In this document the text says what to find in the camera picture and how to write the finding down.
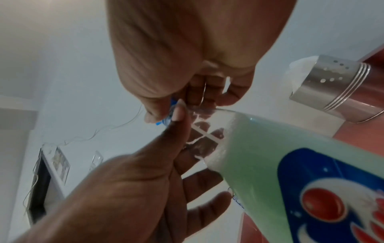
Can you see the person's right hand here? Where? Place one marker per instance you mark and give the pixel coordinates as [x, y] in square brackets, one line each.
[195, 42]

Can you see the white wall box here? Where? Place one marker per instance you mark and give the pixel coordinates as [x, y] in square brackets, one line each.
[57, 175]

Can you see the white tissue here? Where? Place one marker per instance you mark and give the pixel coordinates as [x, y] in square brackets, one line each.
[300, 71]

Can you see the person's left hand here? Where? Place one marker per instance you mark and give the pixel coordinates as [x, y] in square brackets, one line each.
[129, 194]

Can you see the bottle with green liquid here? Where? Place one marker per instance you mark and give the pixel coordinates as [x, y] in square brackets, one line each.
[264, 147]

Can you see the blue spray trigger head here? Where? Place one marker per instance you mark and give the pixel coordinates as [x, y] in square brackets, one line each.
[167, 119]

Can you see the wall switch plate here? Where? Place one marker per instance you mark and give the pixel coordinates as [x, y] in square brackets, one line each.
[96, 161]

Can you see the perforated steel holder cup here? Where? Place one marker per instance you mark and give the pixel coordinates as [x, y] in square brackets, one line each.
[336, 90]

